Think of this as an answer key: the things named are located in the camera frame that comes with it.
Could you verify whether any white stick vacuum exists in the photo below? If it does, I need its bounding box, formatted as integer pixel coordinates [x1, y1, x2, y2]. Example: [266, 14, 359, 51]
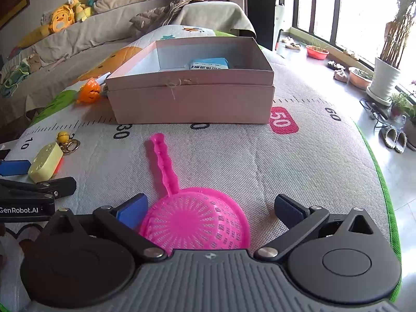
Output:
[273, 0, 293, 51]

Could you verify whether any grey covered sofa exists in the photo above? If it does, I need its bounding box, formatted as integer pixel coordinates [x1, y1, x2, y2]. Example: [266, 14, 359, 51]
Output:
[1, 0, 256, 126]

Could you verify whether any orange plastic fish toy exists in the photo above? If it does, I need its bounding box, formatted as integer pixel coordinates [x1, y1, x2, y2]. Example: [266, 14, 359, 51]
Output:
[76, 78, 101, 104]

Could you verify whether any blue wet wipes pack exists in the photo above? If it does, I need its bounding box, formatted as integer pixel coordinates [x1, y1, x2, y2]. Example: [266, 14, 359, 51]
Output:
[189, 57, 229, 70]

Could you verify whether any pink succulent pot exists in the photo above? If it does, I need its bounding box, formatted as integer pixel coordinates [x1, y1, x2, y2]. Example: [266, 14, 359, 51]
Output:
[348, 67, 373, 90]

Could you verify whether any yellow duck plush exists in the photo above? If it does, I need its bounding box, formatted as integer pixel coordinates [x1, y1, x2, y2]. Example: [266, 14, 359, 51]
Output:
[17, 4, 75, 49]

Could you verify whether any white plant pot with bamboo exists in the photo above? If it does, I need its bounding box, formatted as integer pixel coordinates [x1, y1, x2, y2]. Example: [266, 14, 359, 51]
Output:
[366, 0, 416, 107]

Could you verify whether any red plastic basin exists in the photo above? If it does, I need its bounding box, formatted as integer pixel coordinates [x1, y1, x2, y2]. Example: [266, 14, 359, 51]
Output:
[306, 45, 329, 61]

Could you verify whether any white blue-grey plastic block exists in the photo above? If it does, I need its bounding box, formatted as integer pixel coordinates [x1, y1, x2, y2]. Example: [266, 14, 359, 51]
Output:
[96, 72, 111, 85]

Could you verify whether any yellow sponge-like box toy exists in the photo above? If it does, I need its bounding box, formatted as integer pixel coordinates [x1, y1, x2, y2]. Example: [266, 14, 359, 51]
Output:
[28, 142, 63, 183]

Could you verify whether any yellow keychain with ring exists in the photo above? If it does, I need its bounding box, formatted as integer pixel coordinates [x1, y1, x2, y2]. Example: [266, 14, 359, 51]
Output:
[56, 131, 80, 155]

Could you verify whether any pair of slippers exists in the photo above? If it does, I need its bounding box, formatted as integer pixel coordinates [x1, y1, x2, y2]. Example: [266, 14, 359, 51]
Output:
[379, 125, 407, 154]

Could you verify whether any pink plastic strainer scoop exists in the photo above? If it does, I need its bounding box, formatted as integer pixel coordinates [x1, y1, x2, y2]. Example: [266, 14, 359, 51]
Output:
[139, 133, 250, 254]

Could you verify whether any pink cardboard box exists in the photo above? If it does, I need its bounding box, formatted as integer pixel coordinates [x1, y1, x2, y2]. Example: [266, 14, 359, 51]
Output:
[106, 37, 275, 124]

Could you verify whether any brown puffer jacket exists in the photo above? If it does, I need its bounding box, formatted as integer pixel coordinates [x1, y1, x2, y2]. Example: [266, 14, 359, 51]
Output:
[129, 0, 239, 35]

